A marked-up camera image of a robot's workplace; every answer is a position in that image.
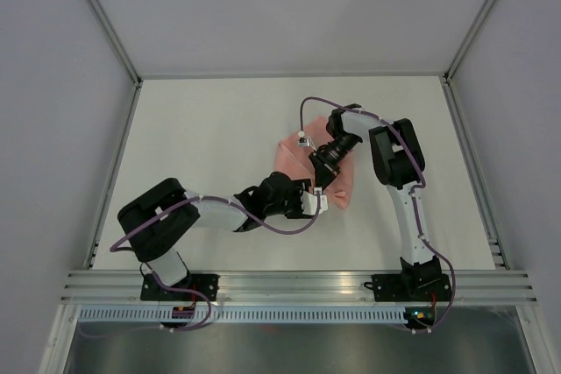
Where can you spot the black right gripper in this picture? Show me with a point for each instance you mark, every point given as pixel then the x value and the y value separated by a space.
pixel 325 170

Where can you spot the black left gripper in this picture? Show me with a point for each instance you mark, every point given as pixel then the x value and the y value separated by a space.
pixel 297 187

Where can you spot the pink satin napkin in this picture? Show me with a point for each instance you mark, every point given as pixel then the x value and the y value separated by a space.
pixel 293 160

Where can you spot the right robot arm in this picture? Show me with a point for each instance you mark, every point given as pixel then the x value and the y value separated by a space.
pixel 398 164

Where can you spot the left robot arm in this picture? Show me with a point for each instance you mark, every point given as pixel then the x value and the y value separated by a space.
pixel 155 222

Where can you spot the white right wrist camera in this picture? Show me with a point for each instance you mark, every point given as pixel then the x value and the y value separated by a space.
pixel 303 139

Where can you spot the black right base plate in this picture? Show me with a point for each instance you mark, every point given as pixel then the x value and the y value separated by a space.
pixel 402 288

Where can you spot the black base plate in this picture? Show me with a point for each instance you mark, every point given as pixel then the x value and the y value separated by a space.
pixel 205 283
pixel 402 288

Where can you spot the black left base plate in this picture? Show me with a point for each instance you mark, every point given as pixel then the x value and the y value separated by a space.
pixel 205 283

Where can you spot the aluminium front rail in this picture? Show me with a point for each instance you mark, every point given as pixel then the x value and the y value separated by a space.
pixel 473 288

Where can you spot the white slotted cable duct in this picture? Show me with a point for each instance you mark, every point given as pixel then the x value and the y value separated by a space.
pixel 250 314

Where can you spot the left aluminium frame post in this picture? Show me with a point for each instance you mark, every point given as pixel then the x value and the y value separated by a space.
pixel 114 41

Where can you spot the aluminium frame post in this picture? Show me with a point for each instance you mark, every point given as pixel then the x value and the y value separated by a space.
pixel 477 25
pixel 114 41

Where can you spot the right aluminium frame post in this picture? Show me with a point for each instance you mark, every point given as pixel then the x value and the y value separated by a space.
pixel 477 25

